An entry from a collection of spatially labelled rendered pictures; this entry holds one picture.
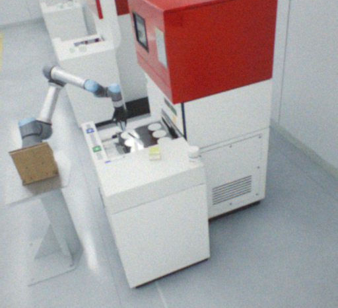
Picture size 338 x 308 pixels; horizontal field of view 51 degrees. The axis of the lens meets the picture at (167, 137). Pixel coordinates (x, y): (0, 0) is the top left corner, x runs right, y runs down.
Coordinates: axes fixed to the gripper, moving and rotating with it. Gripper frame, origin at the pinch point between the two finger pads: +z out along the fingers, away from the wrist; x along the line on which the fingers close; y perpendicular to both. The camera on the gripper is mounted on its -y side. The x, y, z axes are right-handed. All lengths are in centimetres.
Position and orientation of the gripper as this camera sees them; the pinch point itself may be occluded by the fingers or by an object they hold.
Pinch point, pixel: (123, 130)
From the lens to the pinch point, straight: 257.9
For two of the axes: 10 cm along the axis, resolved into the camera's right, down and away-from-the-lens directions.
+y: 2.7, -5.5, 7.9
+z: 1.3, 8.4, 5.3
